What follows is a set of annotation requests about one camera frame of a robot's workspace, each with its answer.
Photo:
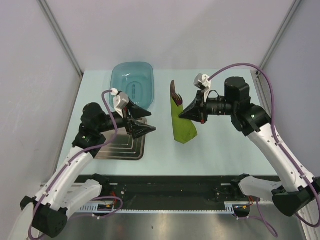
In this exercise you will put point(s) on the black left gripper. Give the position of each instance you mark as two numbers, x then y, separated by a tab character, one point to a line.
136	112

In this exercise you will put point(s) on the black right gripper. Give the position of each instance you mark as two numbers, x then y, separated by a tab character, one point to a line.
197	111

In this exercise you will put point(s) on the silver fork pink tines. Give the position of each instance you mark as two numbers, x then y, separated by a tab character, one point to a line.
178	99

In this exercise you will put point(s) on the silver table knife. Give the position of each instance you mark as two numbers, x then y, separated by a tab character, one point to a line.
172	89

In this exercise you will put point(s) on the green paper napkin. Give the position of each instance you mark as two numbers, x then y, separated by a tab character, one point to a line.
183	129

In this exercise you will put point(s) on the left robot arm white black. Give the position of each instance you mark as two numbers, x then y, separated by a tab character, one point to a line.
54	205

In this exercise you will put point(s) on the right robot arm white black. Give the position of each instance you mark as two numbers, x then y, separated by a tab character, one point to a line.
297	187

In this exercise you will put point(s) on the silver metal tray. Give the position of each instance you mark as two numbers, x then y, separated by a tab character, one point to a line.
123	147

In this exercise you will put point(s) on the teal plastic bin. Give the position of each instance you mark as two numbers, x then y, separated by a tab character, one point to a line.
136	79

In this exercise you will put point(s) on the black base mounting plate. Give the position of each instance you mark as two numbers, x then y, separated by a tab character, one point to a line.
209	187

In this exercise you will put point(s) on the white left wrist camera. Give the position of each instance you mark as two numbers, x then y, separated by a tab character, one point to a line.
120	101

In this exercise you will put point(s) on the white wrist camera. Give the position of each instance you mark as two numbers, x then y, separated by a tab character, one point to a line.
202	82
120	101

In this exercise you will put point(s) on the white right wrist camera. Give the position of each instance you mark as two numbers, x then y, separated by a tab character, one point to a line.
202	82

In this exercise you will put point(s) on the light blue cable duct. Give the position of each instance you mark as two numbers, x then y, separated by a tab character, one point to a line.
89	207

